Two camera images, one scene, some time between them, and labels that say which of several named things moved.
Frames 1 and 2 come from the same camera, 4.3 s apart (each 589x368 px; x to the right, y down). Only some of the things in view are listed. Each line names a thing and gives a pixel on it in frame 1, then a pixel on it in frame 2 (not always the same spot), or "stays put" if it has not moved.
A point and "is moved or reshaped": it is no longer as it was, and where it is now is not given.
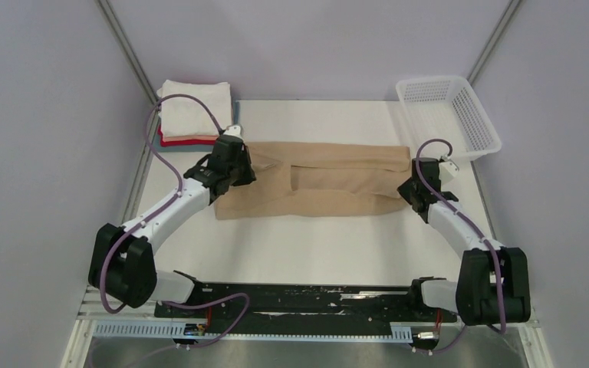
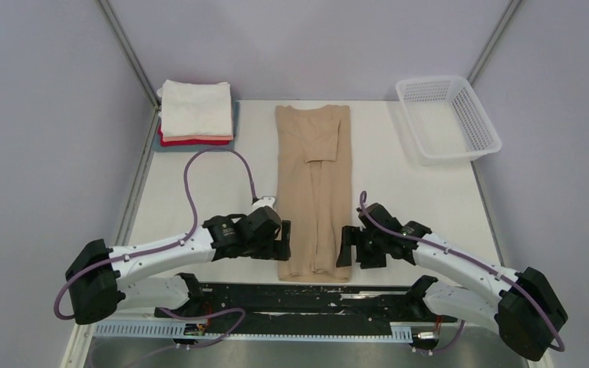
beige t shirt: (317, 179) is moved or reshaped
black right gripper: (403, 192) -> (353, 236)
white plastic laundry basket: (446, 108) stays put
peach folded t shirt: (166, 139) stays put
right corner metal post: (491, 40) stays put
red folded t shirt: (180, 142) stays put
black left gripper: (249, 175) -> (281, 248)
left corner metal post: (120, 34) stays put
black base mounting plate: (285, 306) stays put
